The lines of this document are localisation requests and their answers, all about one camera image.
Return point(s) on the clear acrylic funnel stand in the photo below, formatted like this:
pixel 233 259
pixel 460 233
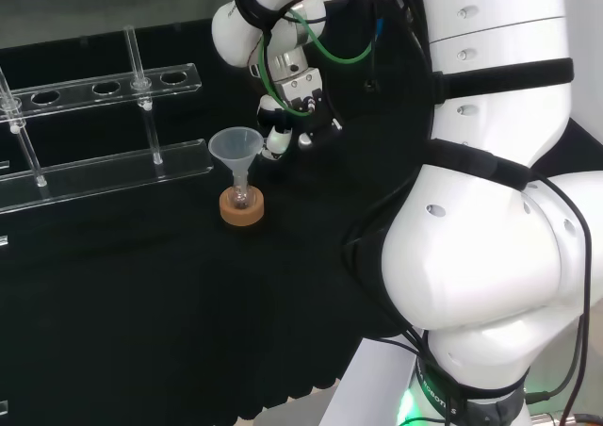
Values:
pixel 113 171

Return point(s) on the small round-bottom glass flask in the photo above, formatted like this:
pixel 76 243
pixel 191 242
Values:
pixel 241 200

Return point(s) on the clear plastic funnel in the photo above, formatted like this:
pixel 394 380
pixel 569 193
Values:
pixel 233 149

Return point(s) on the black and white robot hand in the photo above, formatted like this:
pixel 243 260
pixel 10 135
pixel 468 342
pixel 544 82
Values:
pixel 301 91

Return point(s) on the black bench cloth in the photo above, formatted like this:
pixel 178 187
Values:
pixel 188 303

